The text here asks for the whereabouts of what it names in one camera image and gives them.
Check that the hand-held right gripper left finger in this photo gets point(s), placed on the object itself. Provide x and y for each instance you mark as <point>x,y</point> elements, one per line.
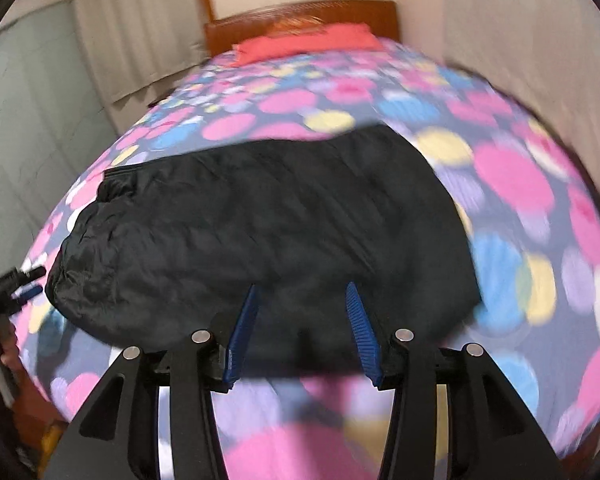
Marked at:
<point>242,340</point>

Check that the wooden headboard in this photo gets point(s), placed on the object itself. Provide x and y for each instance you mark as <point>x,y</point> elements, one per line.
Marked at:
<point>220,35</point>

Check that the floral circle-print bedsheet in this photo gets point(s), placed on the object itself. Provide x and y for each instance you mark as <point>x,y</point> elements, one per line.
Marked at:
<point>505,185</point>

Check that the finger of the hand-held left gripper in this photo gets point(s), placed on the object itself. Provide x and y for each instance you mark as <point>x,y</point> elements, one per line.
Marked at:
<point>26,294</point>
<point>30,275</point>

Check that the cream wall-side curtain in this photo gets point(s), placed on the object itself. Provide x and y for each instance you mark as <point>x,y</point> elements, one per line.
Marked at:
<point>530,35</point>

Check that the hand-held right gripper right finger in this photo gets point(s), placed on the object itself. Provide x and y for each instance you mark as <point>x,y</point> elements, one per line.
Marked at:
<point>362,335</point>

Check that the cream window curtain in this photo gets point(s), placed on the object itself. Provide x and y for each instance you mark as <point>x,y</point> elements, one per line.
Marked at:
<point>140,25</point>

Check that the person's left hand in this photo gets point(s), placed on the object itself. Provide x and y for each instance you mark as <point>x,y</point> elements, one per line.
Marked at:
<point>7,350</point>

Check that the black puffer jacket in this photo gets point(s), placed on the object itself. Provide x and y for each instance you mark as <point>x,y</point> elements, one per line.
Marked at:
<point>260,240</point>

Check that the frosted glass sliding door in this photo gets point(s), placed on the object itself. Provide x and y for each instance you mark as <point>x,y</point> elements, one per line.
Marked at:
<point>35,110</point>

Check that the wooden bed frame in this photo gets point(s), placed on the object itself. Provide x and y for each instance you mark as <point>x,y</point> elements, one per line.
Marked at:
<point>35,410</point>

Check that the red pillow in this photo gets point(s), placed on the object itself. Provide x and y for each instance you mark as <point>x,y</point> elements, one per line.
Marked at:
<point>305,42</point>

